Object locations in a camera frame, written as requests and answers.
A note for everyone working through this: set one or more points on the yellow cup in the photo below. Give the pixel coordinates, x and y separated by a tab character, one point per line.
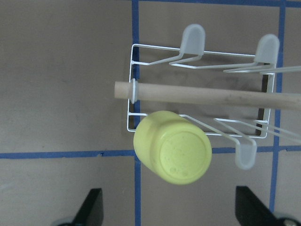
172	147

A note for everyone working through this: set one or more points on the white wire cup rack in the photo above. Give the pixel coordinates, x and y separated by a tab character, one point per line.
192	49

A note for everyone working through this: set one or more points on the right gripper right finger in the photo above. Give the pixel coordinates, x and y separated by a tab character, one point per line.
250	211

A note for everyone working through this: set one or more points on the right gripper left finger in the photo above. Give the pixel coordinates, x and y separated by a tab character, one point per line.
91	211

